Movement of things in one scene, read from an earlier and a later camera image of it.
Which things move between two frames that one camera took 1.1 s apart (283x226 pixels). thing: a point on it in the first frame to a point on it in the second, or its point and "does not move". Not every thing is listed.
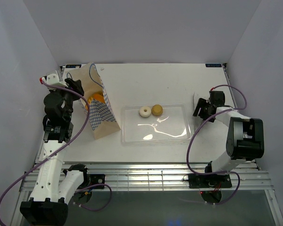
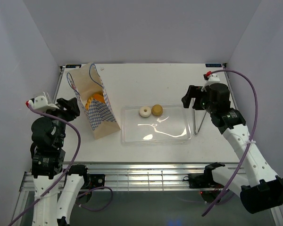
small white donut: x=145 y=111 does not move
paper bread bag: x=103 y=119 does not move
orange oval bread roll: x=97 y=97 does not move
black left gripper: x=76 y=85 to x=72 y=110
